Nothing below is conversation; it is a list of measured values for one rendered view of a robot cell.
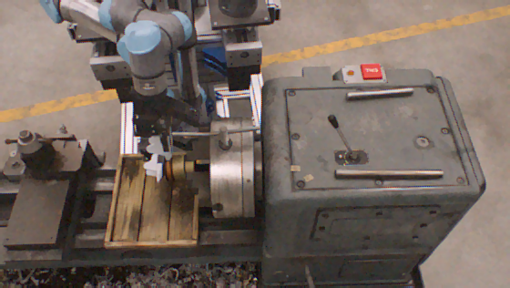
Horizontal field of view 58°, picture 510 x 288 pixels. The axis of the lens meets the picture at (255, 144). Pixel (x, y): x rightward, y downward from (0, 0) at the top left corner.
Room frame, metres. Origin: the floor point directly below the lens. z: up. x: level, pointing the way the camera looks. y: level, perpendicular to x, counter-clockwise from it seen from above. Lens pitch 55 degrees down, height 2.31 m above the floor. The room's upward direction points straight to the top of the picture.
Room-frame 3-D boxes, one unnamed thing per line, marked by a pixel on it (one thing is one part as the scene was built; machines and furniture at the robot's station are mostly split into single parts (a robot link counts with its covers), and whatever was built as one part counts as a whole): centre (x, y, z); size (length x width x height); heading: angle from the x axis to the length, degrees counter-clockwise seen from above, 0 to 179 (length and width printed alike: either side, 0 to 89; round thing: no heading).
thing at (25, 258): (0.74, 0.76, 0.90); 0.47 x 0.30 x 0.06; 2
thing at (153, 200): (0.75, 0.34, 0.89); 0.36 x 0.30 x 0.04; 2
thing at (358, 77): (0.99, -0.34, 1.23); 0.13 x 0.08 x 0.05; 92
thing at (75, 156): (0.82, 0.68, 0.99); 0.20 x 0.10 x 0.05; 92
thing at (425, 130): (0.79, -0.32, 1.06); 0.59 x 0.48 x 0.39; 92
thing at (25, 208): (0.76, 0.71, 0.95); 0.43 x 0.17 x 0.05; 2
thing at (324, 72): (0.99, -0.20, 1.24); 0.09 x 0.08 x 0.03; 92
